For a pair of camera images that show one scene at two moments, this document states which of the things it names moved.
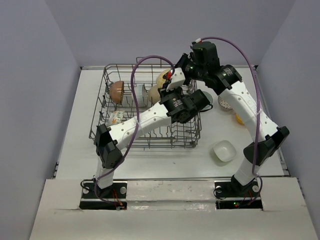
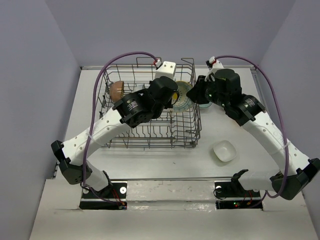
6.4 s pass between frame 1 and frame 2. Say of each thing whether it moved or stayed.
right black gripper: moved
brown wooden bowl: stayed
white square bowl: stayed
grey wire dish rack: stayed
